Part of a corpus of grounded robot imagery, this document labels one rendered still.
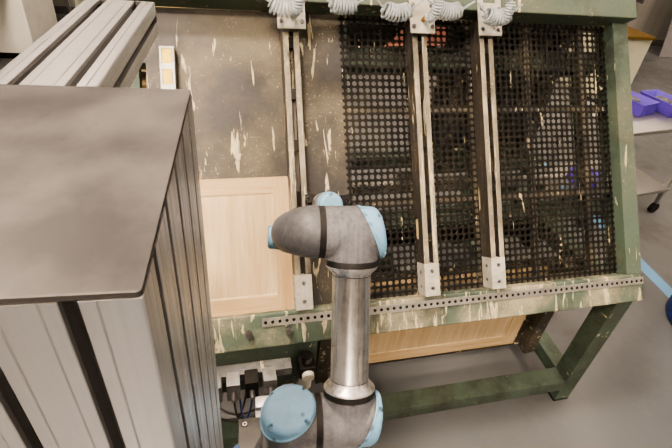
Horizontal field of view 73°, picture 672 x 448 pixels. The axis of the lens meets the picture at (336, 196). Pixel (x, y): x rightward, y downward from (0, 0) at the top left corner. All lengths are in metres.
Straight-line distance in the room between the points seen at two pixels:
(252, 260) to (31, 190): 1.40
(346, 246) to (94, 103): 0.65
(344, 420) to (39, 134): 0.86
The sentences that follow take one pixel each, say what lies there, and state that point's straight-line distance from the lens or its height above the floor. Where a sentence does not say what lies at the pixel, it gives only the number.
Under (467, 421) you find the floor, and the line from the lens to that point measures 2.68.
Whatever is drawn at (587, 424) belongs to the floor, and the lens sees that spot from 2.96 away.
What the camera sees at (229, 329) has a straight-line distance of 1.70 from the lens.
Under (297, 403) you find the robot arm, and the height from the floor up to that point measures 1.27.
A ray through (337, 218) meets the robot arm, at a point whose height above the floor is 1.61.
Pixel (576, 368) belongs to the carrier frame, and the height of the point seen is 0.29.
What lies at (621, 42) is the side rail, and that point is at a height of 1.73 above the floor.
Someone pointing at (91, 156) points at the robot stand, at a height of 2.03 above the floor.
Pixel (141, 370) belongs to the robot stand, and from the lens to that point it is 0.29.
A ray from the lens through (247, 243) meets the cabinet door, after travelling 1.68.
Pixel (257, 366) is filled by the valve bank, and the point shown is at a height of 0.74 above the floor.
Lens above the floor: 2.20
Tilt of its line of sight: 35 degrees down
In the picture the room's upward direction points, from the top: 7 degrees clockwise
